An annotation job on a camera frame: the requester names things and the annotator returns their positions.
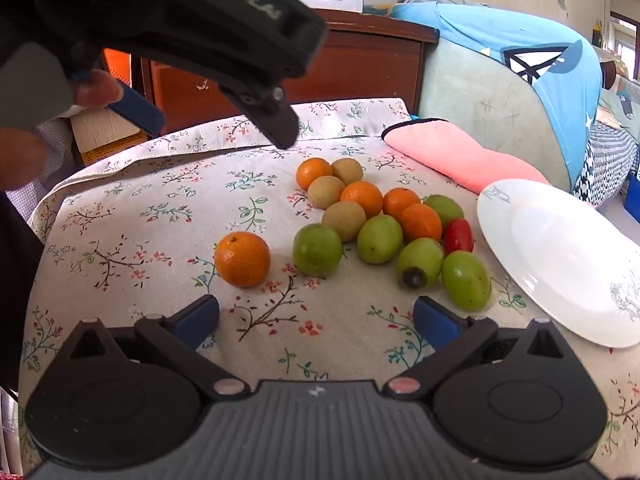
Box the tan longan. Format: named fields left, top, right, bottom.
left=307, top=175, right=347, bottom=210
left=321, top=200, right=367, bottom=242
left=331, top=158, right=364, bottom=186

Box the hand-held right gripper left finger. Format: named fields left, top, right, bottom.
left=62, top=294, right=247, bottom=402

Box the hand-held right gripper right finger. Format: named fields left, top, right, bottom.
left=383, top=295, right=577, bottom=402

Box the houndstooth sofa cover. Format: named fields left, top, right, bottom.
left=570, top=120, right=640, bottom=211

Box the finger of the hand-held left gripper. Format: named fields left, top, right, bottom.
left=219, top=82, right=301, bottom=151
left=107, top=85, right=167, bottom=137

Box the pink towel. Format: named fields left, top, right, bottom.
left=381, top=117, right=551, bottom=196

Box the floral tablecloth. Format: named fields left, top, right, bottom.
left=20, top=97, right=640, bottom=480

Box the brown wooden headboard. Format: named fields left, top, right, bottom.
left=102, top=9, right=441, bottom=137

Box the blue shark pillow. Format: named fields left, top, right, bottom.
left=390, top=2, right=604, bottom=192

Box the white plate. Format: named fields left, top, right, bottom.
left=476, top=178, right=640, bottom=348

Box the person's left hand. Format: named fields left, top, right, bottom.
left=0, top=70, right=123, bottom=191

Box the red cherry tomato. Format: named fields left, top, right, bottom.
left=443, top=218, right=474, bottom=256

